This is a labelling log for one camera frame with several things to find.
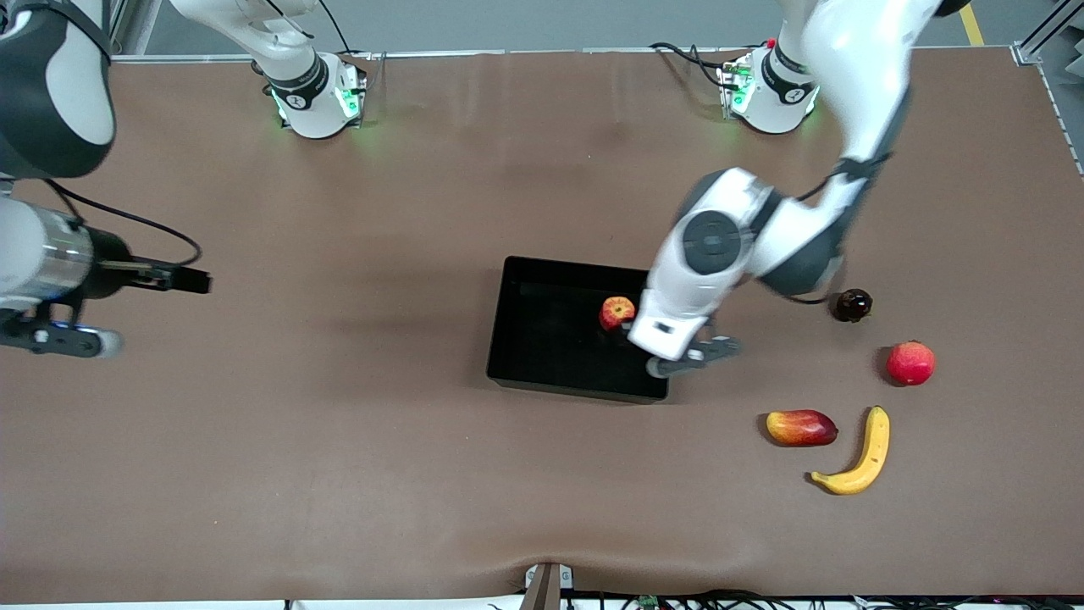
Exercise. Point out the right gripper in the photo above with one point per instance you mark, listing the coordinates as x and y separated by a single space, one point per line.
111 254

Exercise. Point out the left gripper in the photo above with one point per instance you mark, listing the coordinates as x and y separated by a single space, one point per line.
623 334

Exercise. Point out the red and yellow apple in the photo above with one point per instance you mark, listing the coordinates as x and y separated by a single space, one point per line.
616 312

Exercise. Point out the black rectangular plastic box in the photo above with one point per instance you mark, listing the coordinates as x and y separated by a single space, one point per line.
550 339

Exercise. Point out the yellow banana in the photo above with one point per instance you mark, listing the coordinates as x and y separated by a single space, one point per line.
876 445

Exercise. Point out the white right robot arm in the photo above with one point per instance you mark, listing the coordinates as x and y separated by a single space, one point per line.
296 102

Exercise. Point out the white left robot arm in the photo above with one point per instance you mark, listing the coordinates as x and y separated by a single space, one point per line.
855 76

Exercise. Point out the red and yellow mango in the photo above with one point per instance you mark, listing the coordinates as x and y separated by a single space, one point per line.
800 428

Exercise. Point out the dark purple mangosteen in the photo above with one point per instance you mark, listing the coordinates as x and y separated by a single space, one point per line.
854 306

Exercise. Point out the brown table mat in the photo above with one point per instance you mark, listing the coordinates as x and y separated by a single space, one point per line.
339 466

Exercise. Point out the red round peach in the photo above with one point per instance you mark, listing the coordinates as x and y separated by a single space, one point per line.
910 364

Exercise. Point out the aluminium frame profile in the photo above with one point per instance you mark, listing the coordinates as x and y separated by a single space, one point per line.
127 21
1050 30

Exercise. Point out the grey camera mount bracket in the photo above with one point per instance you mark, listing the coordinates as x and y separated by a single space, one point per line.
549 585

